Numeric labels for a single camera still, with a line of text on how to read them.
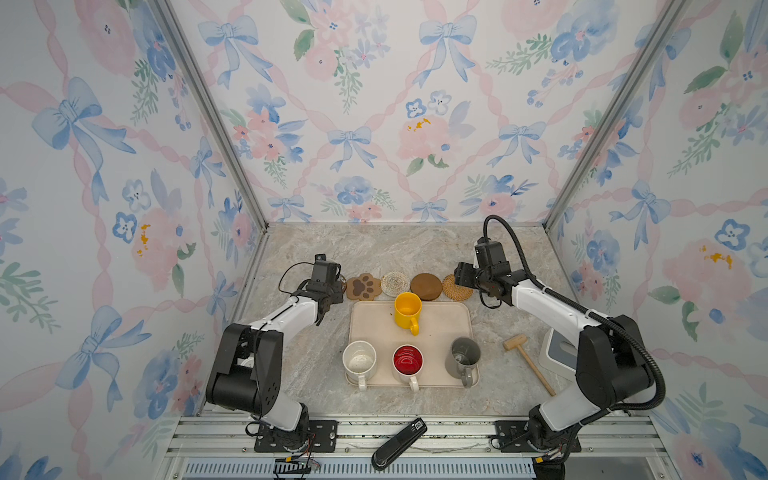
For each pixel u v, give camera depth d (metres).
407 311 0.95
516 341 0.89
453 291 1.00
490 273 0.71
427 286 1.01
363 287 1.01
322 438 0.74
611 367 0.45
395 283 1.03
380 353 0.79
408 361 0.84
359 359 0.85
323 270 0.72
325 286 0.72
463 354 0.82
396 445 0.69
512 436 0.73
